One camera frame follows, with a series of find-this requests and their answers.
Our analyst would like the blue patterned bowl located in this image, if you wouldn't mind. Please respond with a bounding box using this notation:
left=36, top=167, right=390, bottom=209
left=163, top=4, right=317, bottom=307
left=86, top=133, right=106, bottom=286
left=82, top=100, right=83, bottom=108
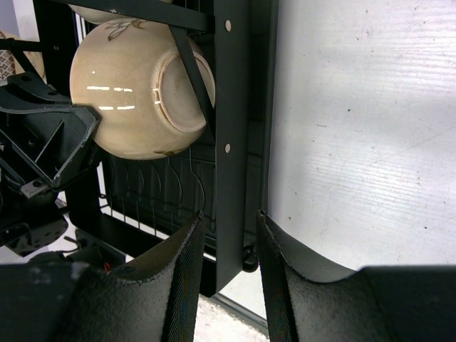
left=0, top=49, right=19, bottom=81

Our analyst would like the large cream bowl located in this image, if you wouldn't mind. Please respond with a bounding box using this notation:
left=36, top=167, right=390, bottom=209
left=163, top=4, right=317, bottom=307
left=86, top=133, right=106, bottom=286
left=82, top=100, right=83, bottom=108
left=68, top=4, right=136, bottom=25

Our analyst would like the beige bowl with leaf print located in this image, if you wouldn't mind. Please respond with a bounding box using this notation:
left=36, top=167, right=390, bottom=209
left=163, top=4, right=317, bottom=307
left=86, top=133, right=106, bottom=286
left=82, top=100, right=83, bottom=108
left=70, top=18, right=207, bottom=160

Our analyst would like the beige floral bowl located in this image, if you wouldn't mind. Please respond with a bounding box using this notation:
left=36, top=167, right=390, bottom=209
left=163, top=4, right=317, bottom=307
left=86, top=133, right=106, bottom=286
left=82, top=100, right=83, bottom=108
left=24, top=51, right=46, bottom=82

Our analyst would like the black dish rack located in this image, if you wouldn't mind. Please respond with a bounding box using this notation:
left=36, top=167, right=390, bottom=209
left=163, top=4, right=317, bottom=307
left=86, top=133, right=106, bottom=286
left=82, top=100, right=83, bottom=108
left=0, top=0, right=281, bottom=299

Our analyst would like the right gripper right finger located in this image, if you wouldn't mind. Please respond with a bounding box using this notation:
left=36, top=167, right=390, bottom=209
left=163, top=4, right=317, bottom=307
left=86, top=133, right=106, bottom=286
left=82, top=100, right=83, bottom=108
left=256, top=211, right=455, bottom=341

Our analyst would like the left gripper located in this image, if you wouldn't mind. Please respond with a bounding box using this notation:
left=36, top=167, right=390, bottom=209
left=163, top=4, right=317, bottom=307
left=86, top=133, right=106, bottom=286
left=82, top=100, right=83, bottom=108
left=1, top=73, right=101, bottom=257

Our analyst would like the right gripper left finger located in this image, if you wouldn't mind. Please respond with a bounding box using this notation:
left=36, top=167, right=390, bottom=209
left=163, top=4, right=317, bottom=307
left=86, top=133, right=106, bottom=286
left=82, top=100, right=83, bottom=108
left=1, top=212, right=204, bottom=341

